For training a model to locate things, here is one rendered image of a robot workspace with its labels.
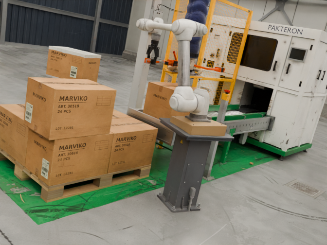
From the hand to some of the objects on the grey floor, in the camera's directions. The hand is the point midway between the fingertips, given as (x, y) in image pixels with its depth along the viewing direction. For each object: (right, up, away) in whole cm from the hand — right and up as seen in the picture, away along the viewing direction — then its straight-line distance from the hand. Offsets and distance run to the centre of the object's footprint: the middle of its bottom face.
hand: (151, 60), depth 342 cm
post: (+62, -125, +57) cm, 151 cm away
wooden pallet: (-79, -108, +11) cm, 134 cm away
